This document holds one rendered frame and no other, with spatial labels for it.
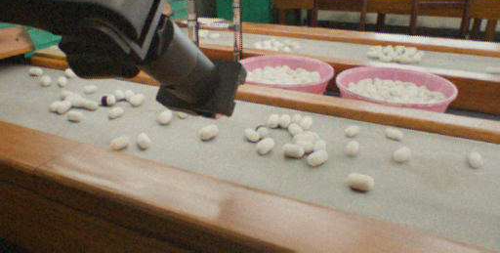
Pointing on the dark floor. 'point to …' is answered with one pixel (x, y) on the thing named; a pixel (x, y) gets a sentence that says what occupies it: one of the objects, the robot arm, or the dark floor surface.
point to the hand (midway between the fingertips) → (227, 108)
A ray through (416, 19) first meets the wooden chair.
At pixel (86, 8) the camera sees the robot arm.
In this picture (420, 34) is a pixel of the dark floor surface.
